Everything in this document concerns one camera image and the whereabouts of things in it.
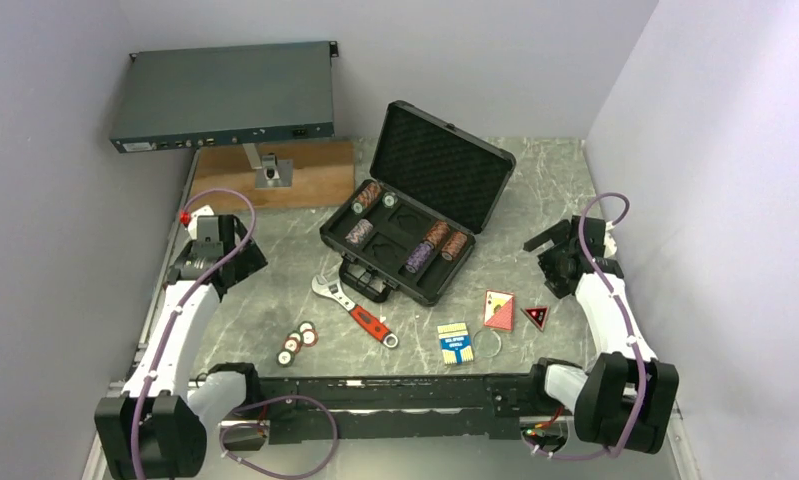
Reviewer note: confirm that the green poker chip middle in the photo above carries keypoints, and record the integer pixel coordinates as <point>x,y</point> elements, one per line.
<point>296,336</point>

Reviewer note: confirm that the blue texas holdem card box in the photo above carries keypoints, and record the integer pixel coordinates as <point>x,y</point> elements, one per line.
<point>455,343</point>

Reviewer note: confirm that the green poker chip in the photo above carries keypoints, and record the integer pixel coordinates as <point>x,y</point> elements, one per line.
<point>305,326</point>
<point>296,336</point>
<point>285,357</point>

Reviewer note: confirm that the red handled adjustable wrench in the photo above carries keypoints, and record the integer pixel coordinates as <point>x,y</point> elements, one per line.
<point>332,289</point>

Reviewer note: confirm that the black poker set case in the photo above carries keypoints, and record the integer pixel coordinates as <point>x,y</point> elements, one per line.
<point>438,172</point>

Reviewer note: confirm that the orange black chip stack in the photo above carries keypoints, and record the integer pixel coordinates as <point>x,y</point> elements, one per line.
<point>436,234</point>

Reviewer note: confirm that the triangular all in button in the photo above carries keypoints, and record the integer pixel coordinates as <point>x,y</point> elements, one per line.
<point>537,316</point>

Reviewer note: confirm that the green chip in case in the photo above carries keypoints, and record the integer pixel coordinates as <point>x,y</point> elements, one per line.
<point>389,200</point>

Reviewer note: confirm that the purple chip stack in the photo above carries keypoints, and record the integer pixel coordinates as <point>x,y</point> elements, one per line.
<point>418,257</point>

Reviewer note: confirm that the green poker chip bottom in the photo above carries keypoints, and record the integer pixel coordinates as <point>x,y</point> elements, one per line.
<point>285,357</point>

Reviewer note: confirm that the clear round dealer disc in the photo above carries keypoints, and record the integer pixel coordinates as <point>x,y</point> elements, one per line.
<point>487,343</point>

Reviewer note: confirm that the brown chip stack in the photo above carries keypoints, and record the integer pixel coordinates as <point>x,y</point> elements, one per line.
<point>453,246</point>

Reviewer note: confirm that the grey rack-mount network unit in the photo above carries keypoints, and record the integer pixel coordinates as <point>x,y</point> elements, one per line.
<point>222,96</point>

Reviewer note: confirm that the grey metal stand bracket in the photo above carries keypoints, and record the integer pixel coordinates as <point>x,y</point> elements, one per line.
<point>271,172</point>

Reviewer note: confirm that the red poker chip left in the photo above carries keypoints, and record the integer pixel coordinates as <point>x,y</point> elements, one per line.
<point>292,344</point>

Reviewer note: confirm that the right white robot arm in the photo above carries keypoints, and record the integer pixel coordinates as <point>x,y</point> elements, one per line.
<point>625,395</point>

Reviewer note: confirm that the red playing card deck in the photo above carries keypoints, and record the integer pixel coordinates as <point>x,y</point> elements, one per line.
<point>499,310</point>

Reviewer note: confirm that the wooden board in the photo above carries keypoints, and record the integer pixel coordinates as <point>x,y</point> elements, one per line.
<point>324,175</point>

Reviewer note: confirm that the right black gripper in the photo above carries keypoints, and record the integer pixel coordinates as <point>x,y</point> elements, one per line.
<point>559,235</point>

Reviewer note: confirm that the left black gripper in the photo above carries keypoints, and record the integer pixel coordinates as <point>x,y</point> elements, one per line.
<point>248,260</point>

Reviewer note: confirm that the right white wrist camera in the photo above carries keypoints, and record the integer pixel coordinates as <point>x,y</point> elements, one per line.
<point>609,242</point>

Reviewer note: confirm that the green poker chip top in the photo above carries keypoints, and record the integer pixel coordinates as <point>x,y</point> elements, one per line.
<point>305,326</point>

